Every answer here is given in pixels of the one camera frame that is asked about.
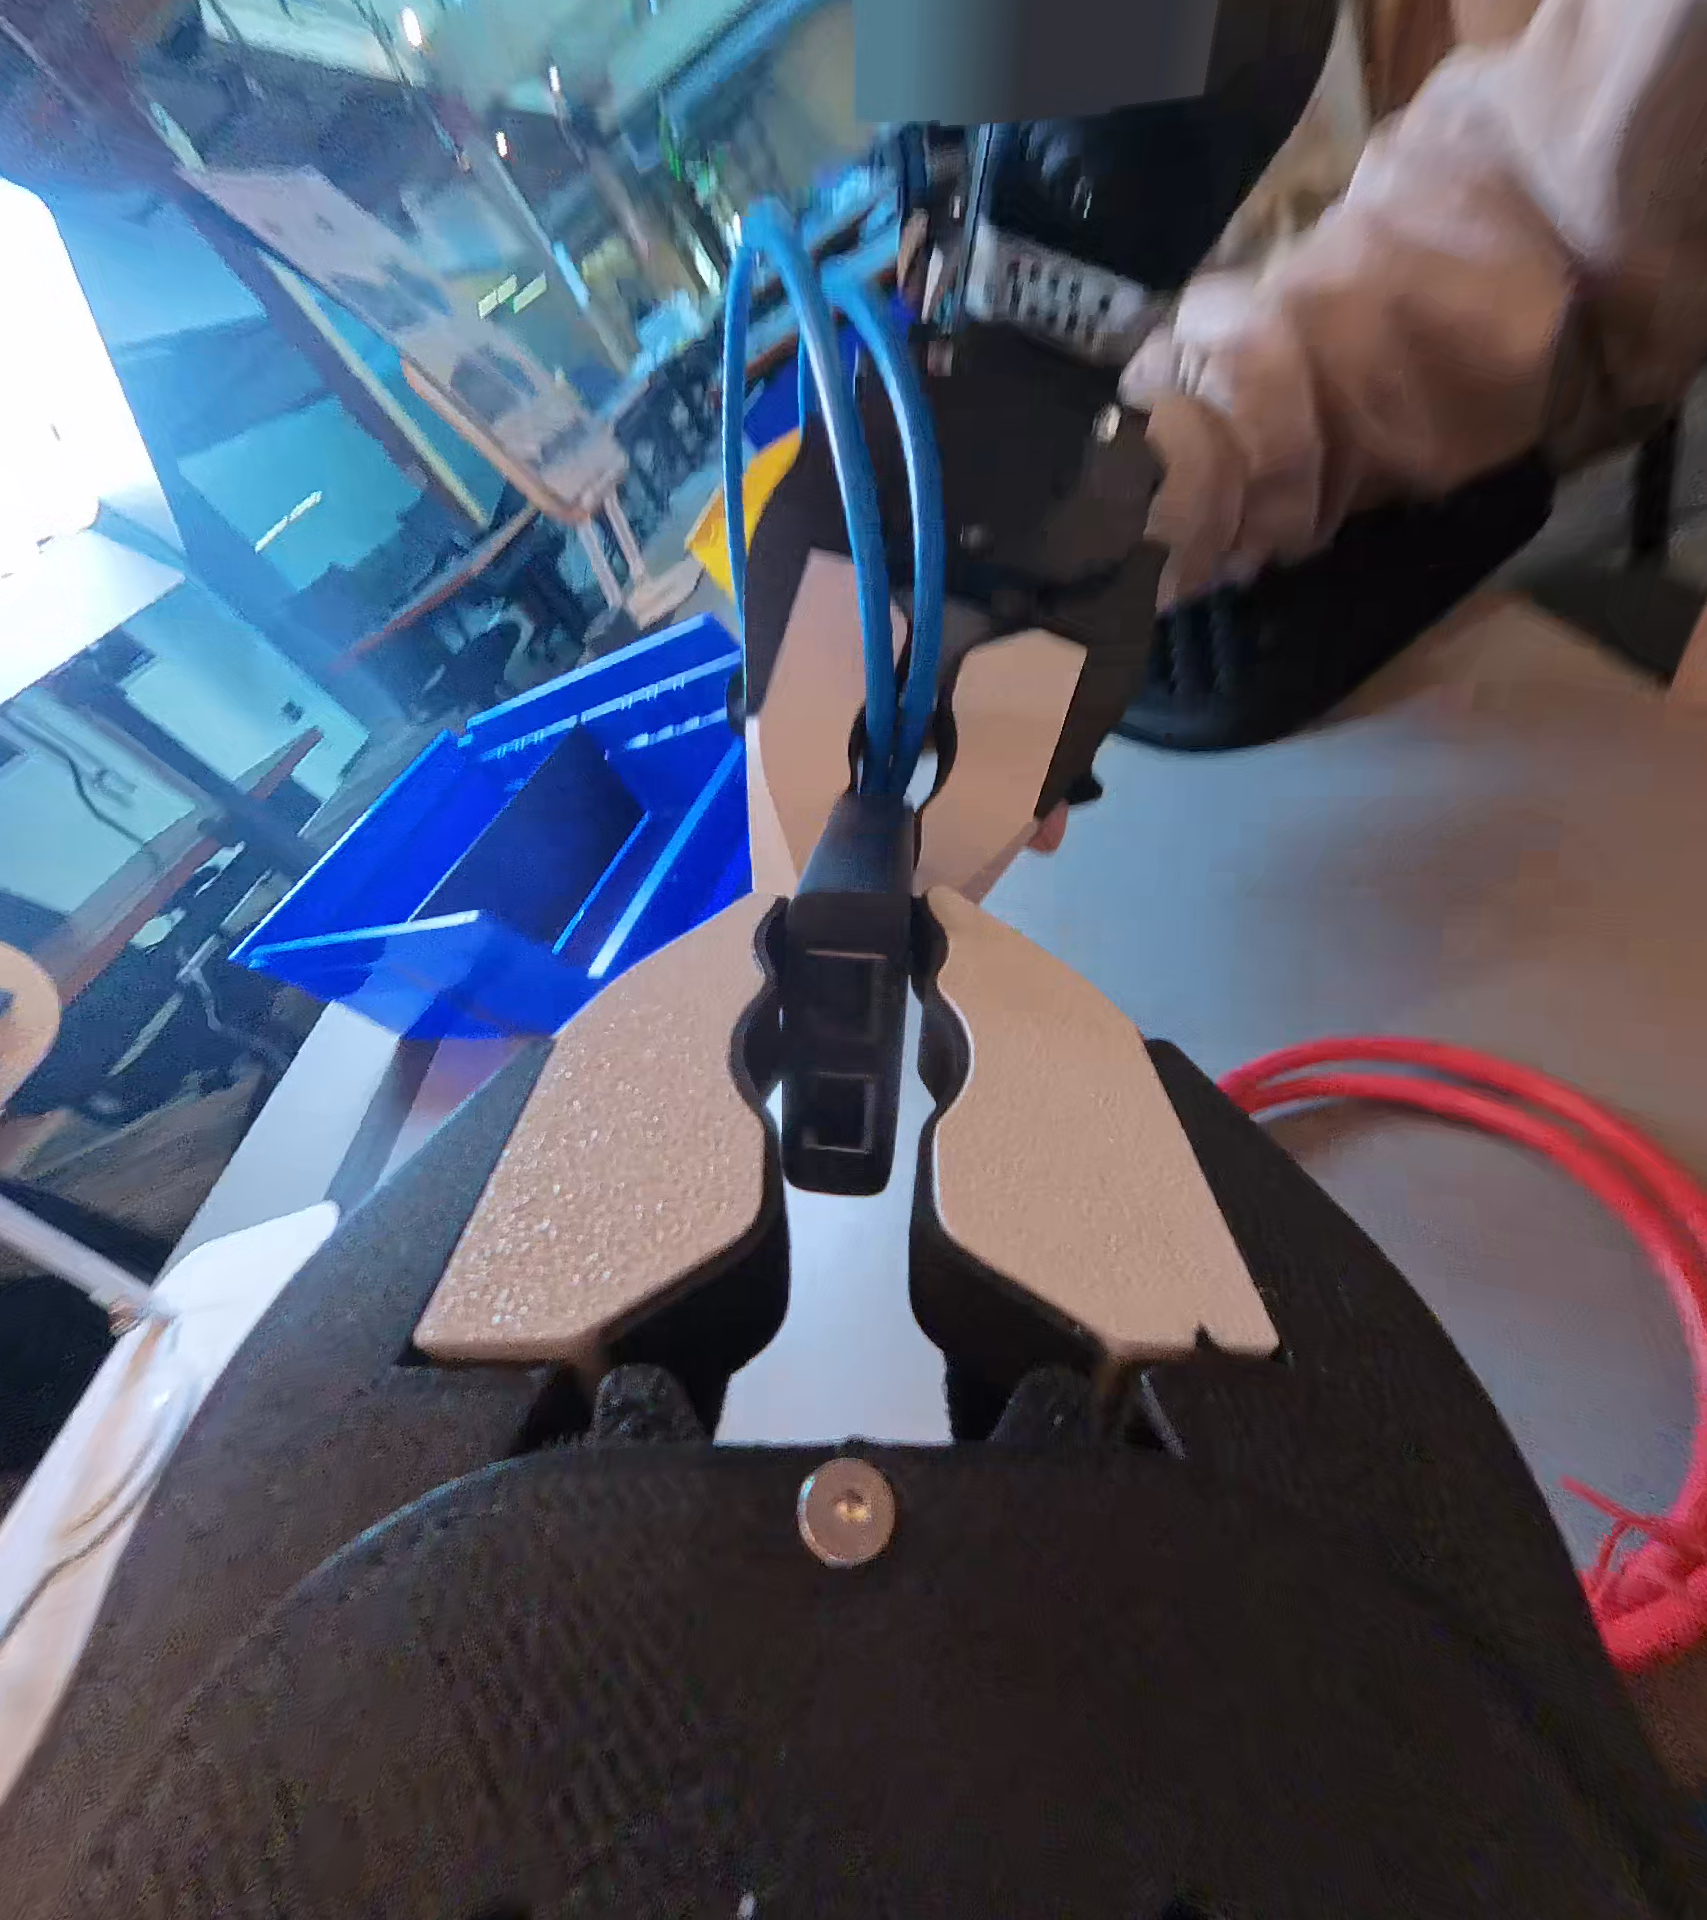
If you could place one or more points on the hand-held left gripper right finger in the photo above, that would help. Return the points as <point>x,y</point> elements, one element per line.
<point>1078,1155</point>

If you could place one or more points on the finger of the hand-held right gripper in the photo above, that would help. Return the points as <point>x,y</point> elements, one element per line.
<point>1010,751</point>
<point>808,704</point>

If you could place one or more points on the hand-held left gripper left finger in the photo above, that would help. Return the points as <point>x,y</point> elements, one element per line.
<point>614,1155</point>

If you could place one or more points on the black ethernet port coupler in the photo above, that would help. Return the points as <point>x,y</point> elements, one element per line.
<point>836,1020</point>

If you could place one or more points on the person's right forearm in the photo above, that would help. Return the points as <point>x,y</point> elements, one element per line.
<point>1544,225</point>

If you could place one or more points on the person's right hand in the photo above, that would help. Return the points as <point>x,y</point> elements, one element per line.
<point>1244,435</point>

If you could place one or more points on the yellow object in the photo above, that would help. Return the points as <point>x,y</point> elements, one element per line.
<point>734,525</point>

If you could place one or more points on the blue plastic bin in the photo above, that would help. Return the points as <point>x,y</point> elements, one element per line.
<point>524,855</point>

